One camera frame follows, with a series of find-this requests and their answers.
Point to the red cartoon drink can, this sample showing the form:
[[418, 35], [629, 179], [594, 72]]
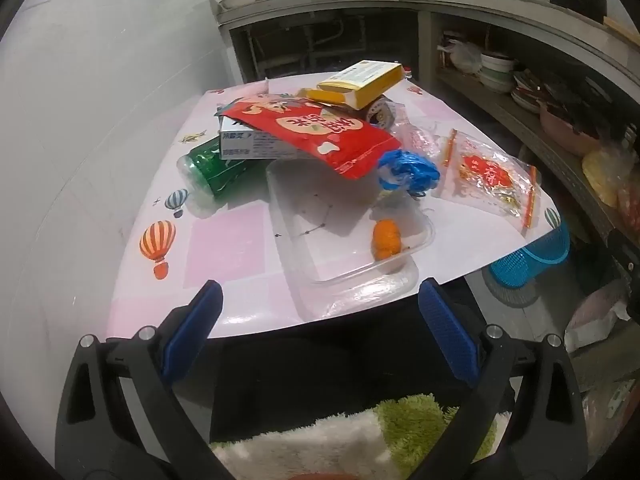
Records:
[[382, 113]]

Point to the blue white toothpaste box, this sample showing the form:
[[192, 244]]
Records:
[[238, 141]]

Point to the clear red printed bag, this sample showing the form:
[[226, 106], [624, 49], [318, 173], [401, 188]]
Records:
[[476, 174]]

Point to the green white fluffy sleeve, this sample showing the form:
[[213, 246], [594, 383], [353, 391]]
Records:
[[388, 441]]

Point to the blue mesh trash basket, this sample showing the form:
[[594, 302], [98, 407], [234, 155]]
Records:
[[519, 268]]

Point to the stack of white bowls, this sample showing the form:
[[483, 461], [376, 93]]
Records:
[[496, 73]]

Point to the orange peel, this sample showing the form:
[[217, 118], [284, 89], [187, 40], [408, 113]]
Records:
[[386, 239]]

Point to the grey concrete kitchen counter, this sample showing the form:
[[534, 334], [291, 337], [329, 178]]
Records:
[[281, 37]]

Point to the green plastic bottle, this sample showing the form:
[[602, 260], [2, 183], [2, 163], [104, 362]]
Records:
[[204, 170]]

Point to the red snack bag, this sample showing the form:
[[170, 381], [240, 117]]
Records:
[[349, 145]]

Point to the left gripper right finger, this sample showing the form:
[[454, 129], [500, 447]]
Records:
[[545, 437]]

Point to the clear plastic tray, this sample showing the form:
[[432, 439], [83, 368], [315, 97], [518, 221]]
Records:
[[323, 224]]

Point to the white plastic bag on shelf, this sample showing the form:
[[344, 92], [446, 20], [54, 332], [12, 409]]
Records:
[[465, 57]]

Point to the pink plastic basin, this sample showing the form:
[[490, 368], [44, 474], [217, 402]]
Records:
[[563, 133]]

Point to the yellow bag on shelf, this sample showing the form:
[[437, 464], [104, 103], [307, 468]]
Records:
[[607, 170]]

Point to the blue wrapper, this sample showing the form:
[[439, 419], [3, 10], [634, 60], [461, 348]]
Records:
[[408, 172]]

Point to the yellow white medicine box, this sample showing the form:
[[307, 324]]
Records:
[[356, 86]]

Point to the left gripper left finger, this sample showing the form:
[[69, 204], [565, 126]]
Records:
[[95, 436]]

